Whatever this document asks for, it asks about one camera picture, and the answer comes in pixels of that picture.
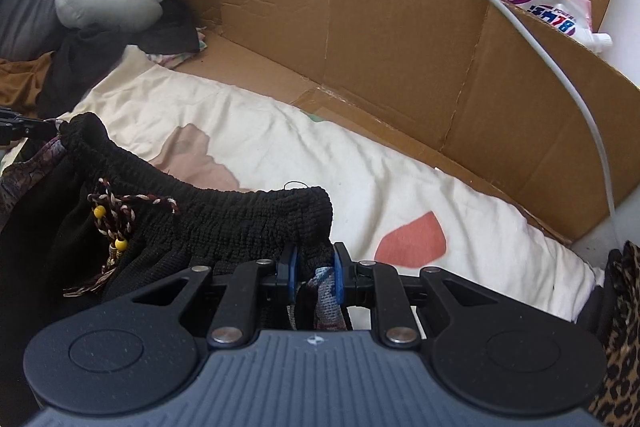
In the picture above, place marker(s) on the leopard print folded garment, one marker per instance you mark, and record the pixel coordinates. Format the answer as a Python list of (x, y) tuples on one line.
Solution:
[(622, 357)]

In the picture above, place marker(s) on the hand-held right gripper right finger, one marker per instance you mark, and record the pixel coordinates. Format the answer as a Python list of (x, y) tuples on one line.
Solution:
[(340, 277)]

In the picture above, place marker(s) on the black bear-print skirt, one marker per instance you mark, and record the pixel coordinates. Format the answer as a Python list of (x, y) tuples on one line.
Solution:
[(200, 217)]

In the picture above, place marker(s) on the black cloth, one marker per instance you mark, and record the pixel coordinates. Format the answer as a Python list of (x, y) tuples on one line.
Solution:
[(90, 57)]

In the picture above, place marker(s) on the brown garment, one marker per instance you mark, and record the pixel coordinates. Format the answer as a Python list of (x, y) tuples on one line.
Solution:
[(20, 82)]

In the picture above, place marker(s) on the folded cardboard sheet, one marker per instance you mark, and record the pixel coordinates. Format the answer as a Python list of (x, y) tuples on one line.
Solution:
[(375, 32)]

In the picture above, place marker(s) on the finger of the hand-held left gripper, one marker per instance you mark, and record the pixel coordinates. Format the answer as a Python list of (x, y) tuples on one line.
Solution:
[(25, 126)]

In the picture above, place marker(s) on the cream bear-print blanket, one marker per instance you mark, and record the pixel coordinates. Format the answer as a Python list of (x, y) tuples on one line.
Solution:
[(300, 147)]

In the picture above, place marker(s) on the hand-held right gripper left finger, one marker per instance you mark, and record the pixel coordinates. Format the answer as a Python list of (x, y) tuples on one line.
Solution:
[(292, 277)]

